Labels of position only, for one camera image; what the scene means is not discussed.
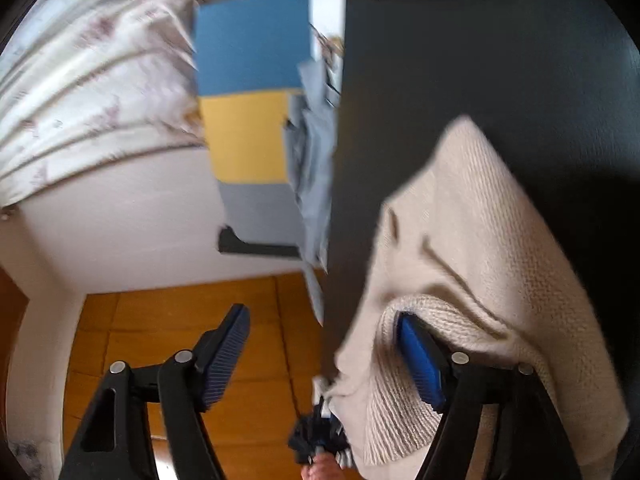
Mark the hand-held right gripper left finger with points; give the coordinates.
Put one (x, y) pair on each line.
(227, 355)

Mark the grey-blue garment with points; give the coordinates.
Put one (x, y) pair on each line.
(312, 160)

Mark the floral curtain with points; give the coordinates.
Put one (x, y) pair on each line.
(90, 85)

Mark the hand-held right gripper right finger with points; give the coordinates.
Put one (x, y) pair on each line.
(420, 360)

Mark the beige knit sweater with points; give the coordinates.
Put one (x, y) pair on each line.
(475, 240)

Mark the person's left hand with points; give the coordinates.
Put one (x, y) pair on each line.
(325, 471)

